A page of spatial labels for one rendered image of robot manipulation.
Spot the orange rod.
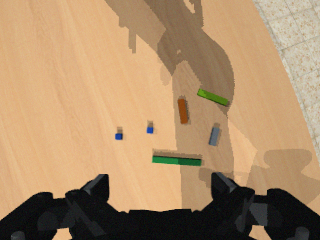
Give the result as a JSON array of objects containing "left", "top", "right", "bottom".
[{"left": 178, "top": 99, "right": 188, "bottom": 124}]

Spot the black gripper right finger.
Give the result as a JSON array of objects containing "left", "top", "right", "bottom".
[{"left": 181, "top": 172, "right": 320, "bottom": 240}]

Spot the grey rod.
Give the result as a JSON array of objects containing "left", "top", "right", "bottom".
[{"left": 208, "top": 127, "right": 220, "bottom": 146}]

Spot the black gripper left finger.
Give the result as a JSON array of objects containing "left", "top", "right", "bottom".
[{"left": 0, "top": 174, "right": 139, "bottom": 240}]

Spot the small blue cube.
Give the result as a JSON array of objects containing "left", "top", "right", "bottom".
[
  {"left": 146, "top": 127, "right": 153, "bottom": 134},
  {"left": 115, "top": 133, "right": 123, "bottom": 140}
]

